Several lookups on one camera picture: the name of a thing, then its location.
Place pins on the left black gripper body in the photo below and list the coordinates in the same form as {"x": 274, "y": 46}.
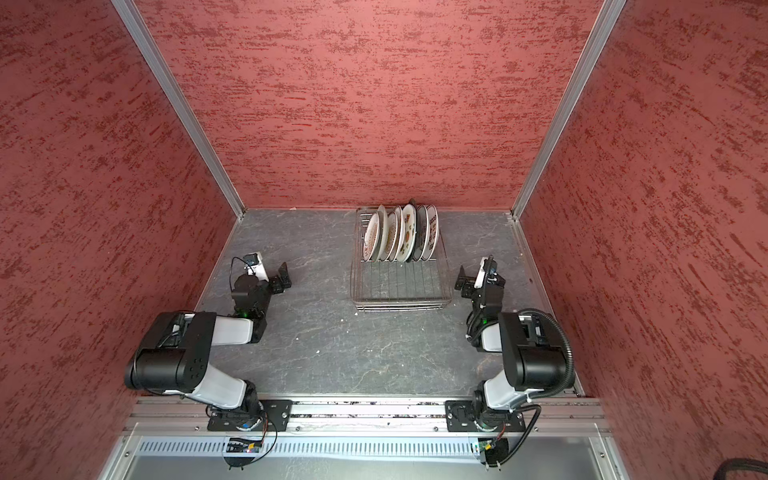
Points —
{"x": 274, "y": 282}

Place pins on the watermelon plate blue rim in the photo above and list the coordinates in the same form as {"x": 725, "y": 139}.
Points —
{"x": 408, "y": 233}

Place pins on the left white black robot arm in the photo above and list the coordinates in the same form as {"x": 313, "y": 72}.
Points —
{"x": 173, "y": 357}

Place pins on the patterned white plate rightmost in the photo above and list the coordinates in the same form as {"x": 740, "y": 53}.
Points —
{"x": 432, "y": 232}

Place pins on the orange sunburst white plate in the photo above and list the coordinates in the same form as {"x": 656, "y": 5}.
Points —
{"x": 371, "y": 238}

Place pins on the right small circuit board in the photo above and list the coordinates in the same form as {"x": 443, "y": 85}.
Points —
{"x": 493, "y": 452}

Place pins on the small circuit board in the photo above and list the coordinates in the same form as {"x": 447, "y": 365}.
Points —
{"x": 493, "y": 452}
{"x": 237, "y": 446}

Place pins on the left small circuit board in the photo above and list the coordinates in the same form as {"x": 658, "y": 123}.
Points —
{"x": 237, "y": 446}

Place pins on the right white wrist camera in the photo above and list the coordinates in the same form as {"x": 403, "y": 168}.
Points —
{"x": 487, "y": 274}

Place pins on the steel wire dish rack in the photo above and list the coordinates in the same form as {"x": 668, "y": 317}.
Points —
{"x": 397, "y": 286}

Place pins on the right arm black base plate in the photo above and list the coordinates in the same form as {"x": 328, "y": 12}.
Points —
{"x": 465, "y": 416}

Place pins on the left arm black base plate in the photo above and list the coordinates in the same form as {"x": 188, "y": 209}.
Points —
{"x": 272, "y": 415}

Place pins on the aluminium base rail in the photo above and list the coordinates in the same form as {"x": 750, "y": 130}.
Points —
{"x": 324, "y": 415}

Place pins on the white perforated cable tray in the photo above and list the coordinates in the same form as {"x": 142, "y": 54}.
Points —
{"x": 429, "y": 448}

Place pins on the left aluminium corner post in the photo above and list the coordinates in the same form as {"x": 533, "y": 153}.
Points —
{"x": 132, "y": 19}

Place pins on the aluminium corner post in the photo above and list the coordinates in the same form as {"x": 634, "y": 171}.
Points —
{"x": 132, "y": 19}
{"x": 604, "y": 24}

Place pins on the right aluminium corner post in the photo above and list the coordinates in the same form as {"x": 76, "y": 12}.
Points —
{"x": 604, "y": 24}

